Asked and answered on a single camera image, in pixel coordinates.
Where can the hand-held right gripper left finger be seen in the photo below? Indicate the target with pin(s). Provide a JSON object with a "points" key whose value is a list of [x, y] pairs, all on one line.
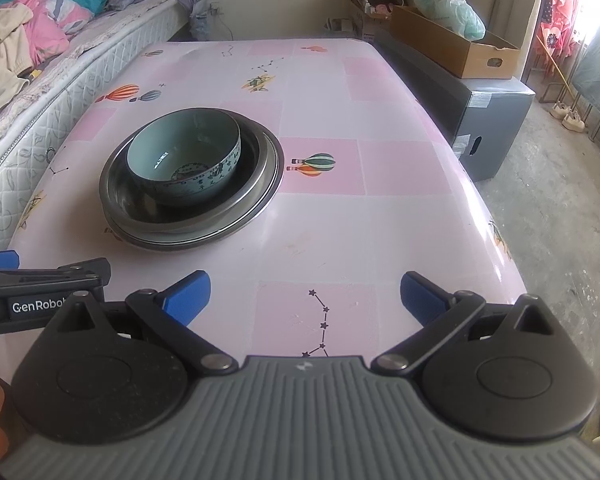
{"points": [[190, 294]]}

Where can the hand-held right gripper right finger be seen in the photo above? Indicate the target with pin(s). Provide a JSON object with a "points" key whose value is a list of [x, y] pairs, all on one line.
{"points": [[420, 296]]}

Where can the stainless steel plate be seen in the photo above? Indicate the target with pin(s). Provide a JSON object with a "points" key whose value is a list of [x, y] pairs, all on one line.
{"points": [[180, 246]]}

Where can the stainless steel bowl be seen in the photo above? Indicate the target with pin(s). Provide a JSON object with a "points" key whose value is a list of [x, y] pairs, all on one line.
{"points": [[130, 210]]}

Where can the teal ceramic bowl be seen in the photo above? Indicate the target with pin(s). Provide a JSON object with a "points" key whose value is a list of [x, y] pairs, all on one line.
{"points": [[190, 150]]}

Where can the pink printed tablecloth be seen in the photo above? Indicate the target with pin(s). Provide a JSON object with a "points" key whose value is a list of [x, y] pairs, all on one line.
{"points": [[330, 235]]}

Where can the grey box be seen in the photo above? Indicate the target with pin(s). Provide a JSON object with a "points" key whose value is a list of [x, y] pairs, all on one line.
{"points": [[485, 120]]}

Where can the white quilted mattress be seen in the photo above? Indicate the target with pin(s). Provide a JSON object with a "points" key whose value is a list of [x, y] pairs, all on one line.
{"points": [[80, 75]]}

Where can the beige garment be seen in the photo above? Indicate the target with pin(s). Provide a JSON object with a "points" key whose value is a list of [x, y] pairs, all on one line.
{"points": [[0, 35]]}

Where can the pair of white shoes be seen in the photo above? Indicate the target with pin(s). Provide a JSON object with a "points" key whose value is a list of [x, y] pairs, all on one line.
{"points": [[576, 123]]}

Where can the pink garment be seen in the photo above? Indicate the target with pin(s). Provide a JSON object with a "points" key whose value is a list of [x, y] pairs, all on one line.
{"points": [[45, 30]]}

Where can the long brown cardboard box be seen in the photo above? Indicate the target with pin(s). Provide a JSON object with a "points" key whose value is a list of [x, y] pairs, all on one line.
{"points": [[445, 45]]}

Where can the pale green plastic bag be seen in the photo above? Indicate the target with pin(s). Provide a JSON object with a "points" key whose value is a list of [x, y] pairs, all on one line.
{"points": [[450, 12]]}

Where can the cluttered open cardboard box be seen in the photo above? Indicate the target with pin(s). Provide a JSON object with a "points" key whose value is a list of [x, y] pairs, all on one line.
{"points": [[375, 5]]}

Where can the pink hanging clothes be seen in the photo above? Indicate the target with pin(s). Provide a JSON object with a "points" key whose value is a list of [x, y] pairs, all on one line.
{"points": [[560, 5]]}

